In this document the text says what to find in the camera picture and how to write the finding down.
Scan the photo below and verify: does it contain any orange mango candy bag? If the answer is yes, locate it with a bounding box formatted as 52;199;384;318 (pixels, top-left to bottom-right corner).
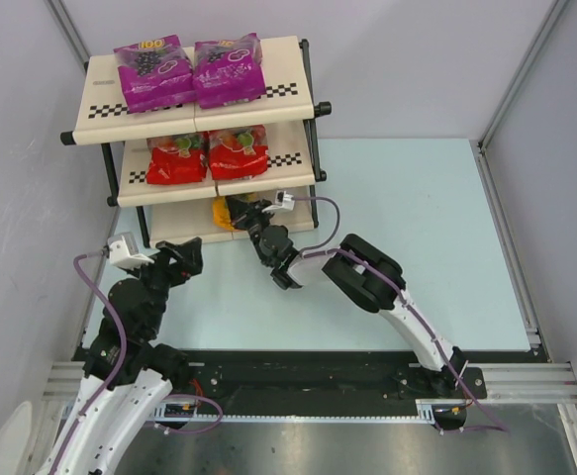
212;194;249;232

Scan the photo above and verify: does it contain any red fruit candy bag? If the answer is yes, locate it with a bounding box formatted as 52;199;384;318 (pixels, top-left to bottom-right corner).
145;133;208;186
208;125;269;181

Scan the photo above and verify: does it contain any purple grape candy bag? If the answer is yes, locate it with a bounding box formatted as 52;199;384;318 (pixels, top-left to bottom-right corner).
193;33;266;109
114;35;197;114

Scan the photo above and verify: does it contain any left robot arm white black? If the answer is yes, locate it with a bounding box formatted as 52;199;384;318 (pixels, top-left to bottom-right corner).
39;233;203;474

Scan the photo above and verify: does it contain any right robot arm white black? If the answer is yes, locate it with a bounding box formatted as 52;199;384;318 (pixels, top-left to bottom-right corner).
225;192;467;395

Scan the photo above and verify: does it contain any beige three-tier shelf rack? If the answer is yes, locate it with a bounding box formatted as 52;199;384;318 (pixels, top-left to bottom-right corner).
60;33;332;247

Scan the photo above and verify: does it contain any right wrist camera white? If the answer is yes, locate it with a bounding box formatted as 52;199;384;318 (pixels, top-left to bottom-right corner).
263;190;296;214

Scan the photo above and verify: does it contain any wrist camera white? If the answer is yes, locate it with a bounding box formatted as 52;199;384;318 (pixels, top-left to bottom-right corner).
106;232;154;270
263;190;296;214

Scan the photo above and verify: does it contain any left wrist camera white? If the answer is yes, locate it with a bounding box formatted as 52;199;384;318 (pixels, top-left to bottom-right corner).
106;232;154;270

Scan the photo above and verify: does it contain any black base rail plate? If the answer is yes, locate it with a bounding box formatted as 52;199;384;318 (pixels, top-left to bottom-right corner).
69;345;551;431

